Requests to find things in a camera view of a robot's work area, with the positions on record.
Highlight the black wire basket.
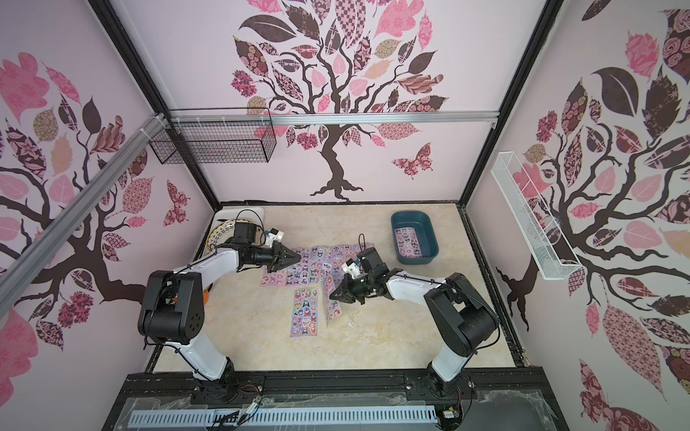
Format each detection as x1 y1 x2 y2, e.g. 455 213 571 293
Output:
149 107 278 164

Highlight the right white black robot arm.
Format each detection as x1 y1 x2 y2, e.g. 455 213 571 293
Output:
329 248 500 384

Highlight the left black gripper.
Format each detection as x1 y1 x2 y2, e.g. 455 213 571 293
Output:
244 241 301 273

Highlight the white slotted cable duct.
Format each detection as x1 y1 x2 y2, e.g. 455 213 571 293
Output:
124 406 438 430

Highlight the teal plastic storage box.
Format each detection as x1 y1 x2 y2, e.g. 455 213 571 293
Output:
391 210 440 266

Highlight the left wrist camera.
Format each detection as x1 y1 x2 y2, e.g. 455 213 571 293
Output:
263 228 284 248

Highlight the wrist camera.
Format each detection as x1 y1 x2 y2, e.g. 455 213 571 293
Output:
341 259 362 279
263 228 284 248

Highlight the white plastic tray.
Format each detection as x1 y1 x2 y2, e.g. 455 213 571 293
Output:
211 207 265 227

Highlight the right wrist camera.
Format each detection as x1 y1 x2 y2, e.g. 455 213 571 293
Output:
341 259 362 279

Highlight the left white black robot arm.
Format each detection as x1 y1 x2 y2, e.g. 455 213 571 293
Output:
138 221 301 383

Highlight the white wire shelf basket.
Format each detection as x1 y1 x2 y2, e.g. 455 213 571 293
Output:
491 152 583 281

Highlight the pink sticker sheet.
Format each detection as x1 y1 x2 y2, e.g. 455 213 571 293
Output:
261 271 287 287

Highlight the aluminium rail left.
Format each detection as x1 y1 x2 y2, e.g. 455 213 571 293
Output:
1 113 167 314

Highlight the aluminium rail back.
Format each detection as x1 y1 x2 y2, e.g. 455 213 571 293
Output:
172 111 500 126

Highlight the character sticker sheet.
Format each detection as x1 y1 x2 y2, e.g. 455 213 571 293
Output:
395 227 422 259
286 259 310 287
345 242 375 260
309 245 334 284

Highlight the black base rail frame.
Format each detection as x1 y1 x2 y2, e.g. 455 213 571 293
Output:
104 367 567 430

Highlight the patterned ceramic plate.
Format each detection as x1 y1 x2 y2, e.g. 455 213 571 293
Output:
205 218 253 252

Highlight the aluminium rail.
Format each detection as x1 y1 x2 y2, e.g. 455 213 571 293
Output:
172 111 500 126
1 113 167 314

